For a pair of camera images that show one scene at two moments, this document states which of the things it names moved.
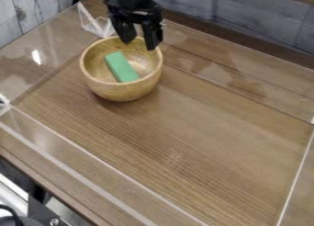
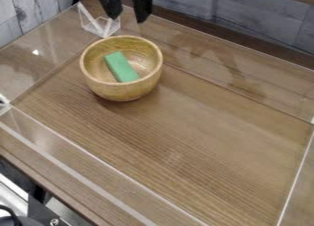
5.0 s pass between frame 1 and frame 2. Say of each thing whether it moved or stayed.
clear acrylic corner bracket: stayed
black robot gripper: moved
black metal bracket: stayed
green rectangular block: stayed
